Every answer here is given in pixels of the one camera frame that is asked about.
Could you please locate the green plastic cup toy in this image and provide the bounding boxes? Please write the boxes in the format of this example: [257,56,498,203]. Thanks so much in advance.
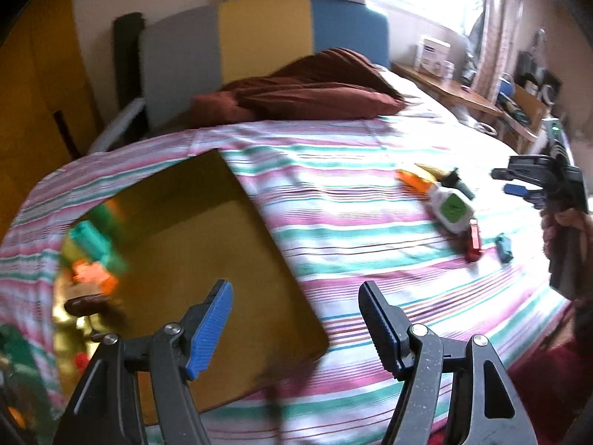
[68,202,127,276]

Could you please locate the person's right hand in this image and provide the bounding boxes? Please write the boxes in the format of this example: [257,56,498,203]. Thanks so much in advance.
[541,208,592,262]

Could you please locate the teal puzzle block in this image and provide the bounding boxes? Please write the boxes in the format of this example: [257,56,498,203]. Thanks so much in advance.
[494,233,514,264]

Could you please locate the wooden side desk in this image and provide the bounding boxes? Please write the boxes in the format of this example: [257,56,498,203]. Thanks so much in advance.
[391,63,547,143]

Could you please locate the red lipstick tube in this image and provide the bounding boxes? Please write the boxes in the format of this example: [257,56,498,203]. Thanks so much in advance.
[466,218,483,262]

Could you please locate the black lidded clear jar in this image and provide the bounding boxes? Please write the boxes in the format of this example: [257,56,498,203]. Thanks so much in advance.
[439,168,476,201]

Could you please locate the white green square bottle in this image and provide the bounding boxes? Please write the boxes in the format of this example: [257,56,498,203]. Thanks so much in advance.
[427,184,474,234]

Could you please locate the yellow oval soap box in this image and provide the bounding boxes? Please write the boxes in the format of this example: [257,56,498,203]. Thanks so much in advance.
[417,164,450,181]

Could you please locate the brown dinosaur toy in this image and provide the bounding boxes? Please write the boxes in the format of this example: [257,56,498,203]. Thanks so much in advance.
[63,294,113,317]

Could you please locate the orange plastic toy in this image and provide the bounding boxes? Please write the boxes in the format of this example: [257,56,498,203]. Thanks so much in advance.
[396,169,434,195]

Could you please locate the striped bed quilt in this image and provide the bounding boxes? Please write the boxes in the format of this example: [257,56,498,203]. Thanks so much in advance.
[1,83,568,444]

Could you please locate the orange block toy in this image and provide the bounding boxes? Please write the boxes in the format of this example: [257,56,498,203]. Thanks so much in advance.
[72,260,119,295]

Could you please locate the white cardboard box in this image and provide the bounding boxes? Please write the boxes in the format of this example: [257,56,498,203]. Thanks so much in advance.
[413,37,450,78]

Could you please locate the gold storage box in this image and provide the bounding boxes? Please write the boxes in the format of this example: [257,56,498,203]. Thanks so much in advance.
[53,150,329,412]

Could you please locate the pink window curtain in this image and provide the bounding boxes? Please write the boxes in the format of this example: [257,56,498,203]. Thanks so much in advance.
[471,0,521,102]

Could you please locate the brown blanket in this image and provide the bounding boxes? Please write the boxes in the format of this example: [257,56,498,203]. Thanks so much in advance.
[191,47,406,128]

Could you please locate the multicolour padded headboard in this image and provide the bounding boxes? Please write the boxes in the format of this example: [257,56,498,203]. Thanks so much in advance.
[113,0,390,130]

